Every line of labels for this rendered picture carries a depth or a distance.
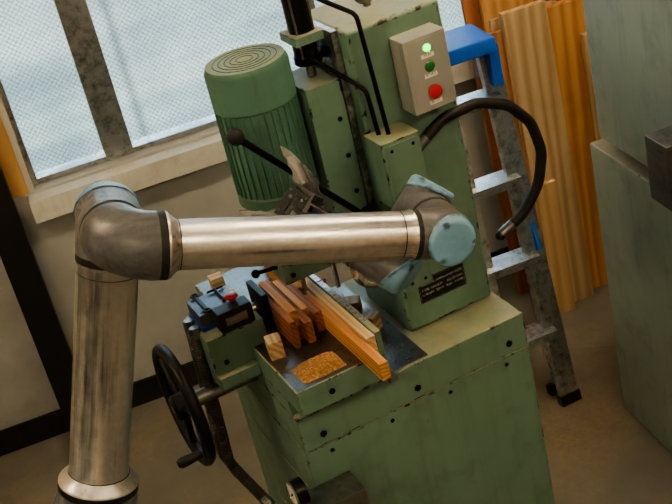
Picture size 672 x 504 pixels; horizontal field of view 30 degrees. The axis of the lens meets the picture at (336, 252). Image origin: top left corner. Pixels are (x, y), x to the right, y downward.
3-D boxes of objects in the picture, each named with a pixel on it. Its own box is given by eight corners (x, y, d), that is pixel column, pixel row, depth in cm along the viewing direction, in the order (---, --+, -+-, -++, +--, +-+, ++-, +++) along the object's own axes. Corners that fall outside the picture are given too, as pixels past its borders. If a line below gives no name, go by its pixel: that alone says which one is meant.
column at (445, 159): (365, 296, 301) (297, 12, 267) (444, 260, 308) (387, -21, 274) (411, 333, 282) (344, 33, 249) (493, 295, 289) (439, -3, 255)
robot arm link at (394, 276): (433, 254, 238) (406, 298, 240) (379, 219, 241) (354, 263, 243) (419, 255, 229) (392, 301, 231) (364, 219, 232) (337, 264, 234)
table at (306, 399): (164, 320, 304) (157, 300, 301) (276, 272, 313) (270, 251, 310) (262, 438, 253) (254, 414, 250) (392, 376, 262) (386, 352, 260)
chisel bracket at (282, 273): (275, 280, 279) (266, 247, 275) (330, 256, 283) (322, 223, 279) (289, 292, 273) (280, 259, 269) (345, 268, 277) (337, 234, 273)
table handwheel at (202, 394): (144, 372, 292) (145, 331, 266) (222, 337, 298) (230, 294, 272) (198, 483, 284) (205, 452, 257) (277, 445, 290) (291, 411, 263)
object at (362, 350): (265, 273, 301) (261, 259, 299) (273, 270, 301) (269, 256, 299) (383, 381, 251) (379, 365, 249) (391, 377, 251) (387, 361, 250)
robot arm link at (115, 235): (85, 227, 197) (484, 211, 216) (78, 201, 208) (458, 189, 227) (86, 295, 201) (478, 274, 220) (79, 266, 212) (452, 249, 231)
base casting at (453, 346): (229, 366, 304) (219, 335, 300) (430, 274, 321) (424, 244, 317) (306, 455, 267) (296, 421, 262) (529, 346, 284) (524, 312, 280)
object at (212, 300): (189, 317, 278) (182, 296, 275) (234, 297, 281) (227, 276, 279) (210, 340, 267) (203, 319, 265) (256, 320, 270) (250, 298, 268)
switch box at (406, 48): (402, 109, 261) (387, 37, 253) (443, 93, 264) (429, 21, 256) (416, 117, 256) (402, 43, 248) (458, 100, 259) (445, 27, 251)
